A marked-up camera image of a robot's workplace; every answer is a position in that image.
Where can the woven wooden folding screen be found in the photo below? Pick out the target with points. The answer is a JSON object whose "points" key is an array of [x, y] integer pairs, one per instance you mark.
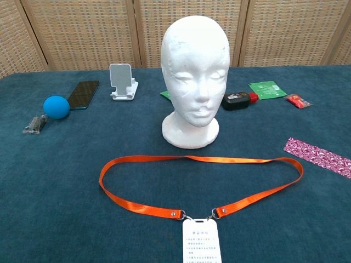
{"points": [[82, 33]]}

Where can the white foam mannequin head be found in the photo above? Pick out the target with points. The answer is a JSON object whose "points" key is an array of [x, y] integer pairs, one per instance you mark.
{"points": [[194, 68]]}

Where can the black ink bottle red cap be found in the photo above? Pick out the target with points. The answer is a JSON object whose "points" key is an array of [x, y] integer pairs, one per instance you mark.
{"points": [[235, 102]]}

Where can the blue ball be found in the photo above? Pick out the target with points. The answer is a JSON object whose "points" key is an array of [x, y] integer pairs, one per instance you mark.
{"points": [[56, 107]]}

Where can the teal tablecloth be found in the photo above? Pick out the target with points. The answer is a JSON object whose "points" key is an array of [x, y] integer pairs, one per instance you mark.
{"points": [[68, 170]]}

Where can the small green packet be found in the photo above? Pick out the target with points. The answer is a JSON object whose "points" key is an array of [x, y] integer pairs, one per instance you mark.
{"points": [[165, 95]]}

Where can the white phone stand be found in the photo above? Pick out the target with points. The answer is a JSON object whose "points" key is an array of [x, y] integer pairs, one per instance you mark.
{"points": [[120, 76]]}

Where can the purple patterned strip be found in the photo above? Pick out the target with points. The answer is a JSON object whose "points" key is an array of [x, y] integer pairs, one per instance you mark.
{"points": [[318, 156]]}

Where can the black smartphone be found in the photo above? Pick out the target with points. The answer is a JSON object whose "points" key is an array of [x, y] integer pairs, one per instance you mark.
{"points": [[83, 94]]}

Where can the white ID badge card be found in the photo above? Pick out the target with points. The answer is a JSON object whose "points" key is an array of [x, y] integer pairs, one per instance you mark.
{"points": [[201, 241]]}

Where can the red candy wrapper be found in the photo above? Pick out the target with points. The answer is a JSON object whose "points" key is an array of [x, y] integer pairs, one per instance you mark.
{"points": [[297, 100]]}

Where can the large green foil packet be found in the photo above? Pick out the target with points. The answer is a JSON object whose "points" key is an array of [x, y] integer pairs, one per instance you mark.
{"points": [[267, 90]]}

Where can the clear acrylic block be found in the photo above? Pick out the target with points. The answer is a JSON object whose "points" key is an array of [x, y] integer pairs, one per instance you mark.
{"points": [[35, 126]]}

